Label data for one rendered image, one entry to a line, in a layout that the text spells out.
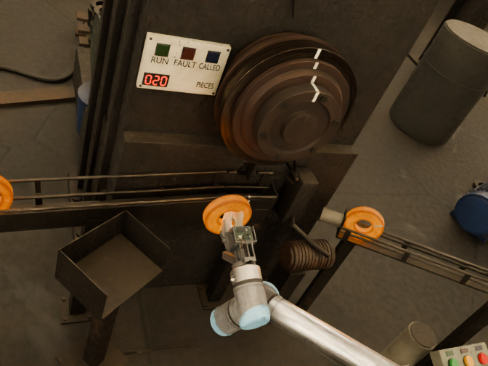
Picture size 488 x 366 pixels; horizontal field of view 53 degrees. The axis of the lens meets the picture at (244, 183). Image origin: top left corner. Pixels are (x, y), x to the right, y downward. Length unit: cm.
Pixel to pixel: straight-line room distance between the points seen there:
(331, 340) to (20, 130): 214
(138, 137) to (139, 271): 44
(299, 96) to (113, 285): 81
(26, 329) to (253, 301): 109
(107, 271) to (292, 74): 84
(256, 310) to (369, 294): 151
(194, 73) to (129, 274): 67
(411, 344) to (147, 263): 106
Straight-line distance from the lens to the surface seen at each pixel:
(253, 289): 142
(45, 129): 303
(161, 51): 151
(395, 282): 301
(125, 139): 166
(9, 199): 170
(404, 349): 211
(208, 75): 160
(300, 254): 202
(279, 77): 148
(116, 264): 165
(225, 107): 152
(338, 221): 201
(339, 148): 204
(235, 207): 154
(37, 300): 227
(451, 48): 420
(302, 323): 151
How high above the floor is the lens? 191
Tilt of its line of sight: 39 degrees down
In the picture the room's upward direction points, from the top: 24 degrees clockwise
